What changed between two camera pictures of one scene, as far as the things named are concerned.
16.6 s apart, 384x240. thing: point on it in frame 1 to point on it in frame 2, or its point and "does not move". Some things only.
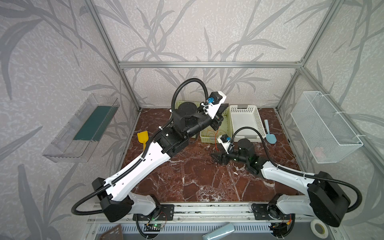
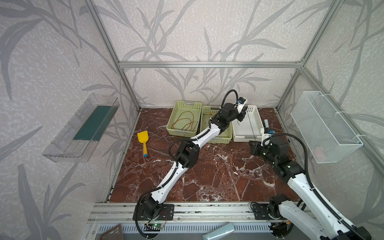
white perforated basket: (243, 115) does not move
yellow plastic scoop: (143, 137) does not move
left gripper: (219, 122) to (242, 111)
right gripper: (225, 157) to (257, 148)
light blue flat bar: (220, 232) does not move
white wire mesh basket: (326, 135) does not move
